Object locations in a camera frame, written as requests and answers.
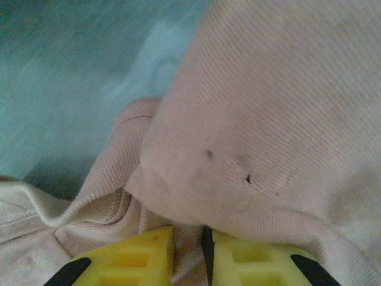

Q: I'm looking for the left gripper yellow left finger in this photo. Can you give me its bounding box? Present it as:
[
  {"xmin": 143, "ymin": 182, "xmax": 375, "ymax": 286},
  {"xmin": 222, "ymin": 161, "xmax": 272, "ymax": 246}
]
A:
[{"xmin": 44, "ymin": 225, "xmax": 176, "ymax": 286}]

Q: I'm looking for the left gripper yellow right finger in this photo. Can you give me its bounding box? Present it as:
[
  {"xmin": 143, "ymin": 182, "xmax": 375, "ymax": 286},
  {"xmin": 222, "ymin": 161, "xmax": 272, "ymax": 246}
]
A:
[{"xmin": 201, "ymin": 226, "xmax": 343, "ymax": 286}]

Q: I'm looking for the pink t-shirt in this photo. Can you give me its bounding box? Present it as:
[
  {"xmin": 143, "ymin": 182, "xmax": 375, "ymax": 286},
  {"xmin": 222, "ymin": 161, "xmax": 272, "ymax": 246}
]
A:
[{"xmin": 0, "ymin": 0, "xmax": 381, "ymax": 286}]

